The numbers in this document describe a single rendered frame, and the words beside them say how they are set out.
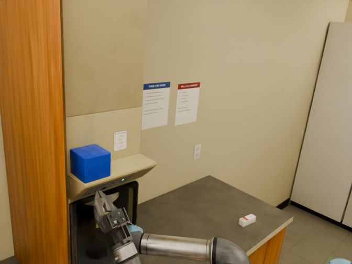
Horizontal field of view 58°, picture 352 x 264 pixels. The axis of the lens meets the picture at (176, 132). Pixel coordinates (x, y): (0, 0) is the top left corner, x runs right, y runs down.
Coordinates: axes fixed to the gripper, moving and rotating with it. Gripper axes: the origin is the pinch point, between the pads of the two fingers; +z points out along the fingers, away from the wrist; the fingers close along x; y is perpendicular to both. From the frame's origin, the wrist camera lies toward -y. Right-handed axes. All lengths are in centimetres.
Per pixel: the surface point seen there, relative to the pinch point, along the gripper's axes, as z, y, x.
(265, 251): -61, -31, -103
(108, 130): 19.2, 10.8, -8.1
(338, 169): -50, -56, -302
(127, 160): 8.1, 4.2, -14.6
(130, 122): 20.3, 11.9, -18.1
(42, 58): 36, 32, 16
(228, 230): -39, -30, -81
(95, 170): 5.5, 12.3, 3.9
